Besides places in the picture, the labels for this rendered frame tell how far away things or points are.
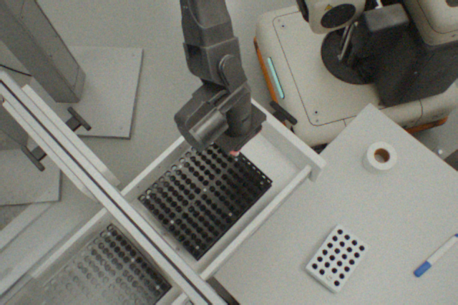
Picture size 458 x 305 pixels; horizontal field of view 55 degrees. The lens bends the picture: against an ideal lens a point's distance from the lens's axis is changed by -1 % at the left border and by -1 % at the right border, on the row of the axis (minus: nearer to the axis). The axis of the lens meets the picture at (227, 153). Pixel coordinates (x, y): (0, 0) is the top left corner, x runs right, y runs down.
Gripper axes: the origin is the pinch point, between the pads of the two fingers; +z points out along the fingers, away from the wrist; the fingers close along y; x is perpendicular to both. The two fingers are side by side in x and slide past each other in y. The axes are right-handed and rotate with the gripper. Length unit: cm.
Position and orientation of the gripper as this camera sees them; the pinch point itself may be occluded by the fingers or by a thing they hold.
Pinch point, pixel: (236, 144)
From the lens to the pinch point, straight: 86.8
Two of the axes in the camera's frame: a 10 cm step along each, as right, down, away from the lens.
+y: 7.1, -6.6, 2.6
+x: -7.0, -6.3, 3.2
